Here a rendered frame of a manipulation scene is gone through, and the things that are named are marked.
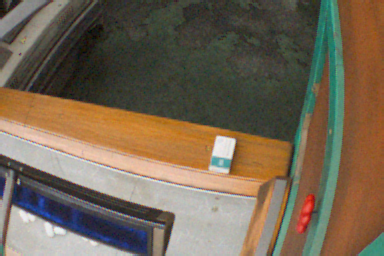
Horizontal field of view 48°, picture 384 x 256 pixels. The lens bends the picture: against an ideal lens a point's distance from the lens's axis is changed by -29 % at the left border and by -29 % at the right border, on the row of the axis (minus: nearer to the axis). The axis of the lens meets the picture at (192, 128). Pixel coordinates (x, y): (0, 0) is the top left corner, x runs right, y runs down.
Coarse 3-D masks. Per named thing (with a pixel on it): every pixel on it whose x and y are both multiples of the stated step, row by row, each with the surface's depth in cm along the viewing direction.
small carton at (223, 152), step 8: (216, 136) 106; (216, 144) 105; (224, 144) 105; (232, 144) 105; (216, 152) 104; (224, 152) 104; (232, 152) 104; (216, 160) 103; (224, 160) 103; (216, 168) 103; (224, 168) 103
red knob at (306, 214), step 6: (306, 198) 50; (312, 198) 49; (306, 204) 48; (312, 204) 48; (300, 210) 50; (306, 210) 48; (312, 210) 48; (300, 216) 49; (306, 216) 48; (312, 216) 49; (300, 222) 49; (306, 222) 48; (300, 228) 48; (306, 228) 49
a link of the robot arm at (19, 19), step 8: (24, 0) 93; (32, 0) 92; (40, 0) 92; (48, 0) 92; (16, 8) 93; (24, 8) 93; (32, 8) 93; (40, 8) 94; (8, 16) 94; (16, 16) 94; (24, 16) 94; (32, 16) 96; (0, 24) 95; (8, 24) 94; (16, 24) 94; (0, 32) 95; (8, 32) 95; (0, 40) 97
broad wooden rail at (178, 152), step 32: (0, 96) 113; (32, 96) 113; (0, 128) 111; (32, 128) 109; (64, 128) 109; (96, 128) 109; (128, 128) 109; (160, 128) 109; (192, 128) 109; (96, 160) 108; (128, 160) 106; (160, 160) 106; (192, 160) 106; (256, 160) 105; (288, 160) 105; (224, 192) 105; (256, 192) 104
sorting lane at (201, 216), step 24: (0, 144) 109; (24, 144) 110; (48, 168) 107; (72, 168) 107; (96, 168) 107; (120, 192) 105; (144, 192) 105; (168, 192) 105; (192, 192) 105; (216, 192) 105; (192, 216) 103; (216, 216) 103; (240, 216) 103; (24, 240) 97; (48, 240) 98; (72, 240) 99; (192, 240) 100; (216, 240) 100; (240, 240) 100
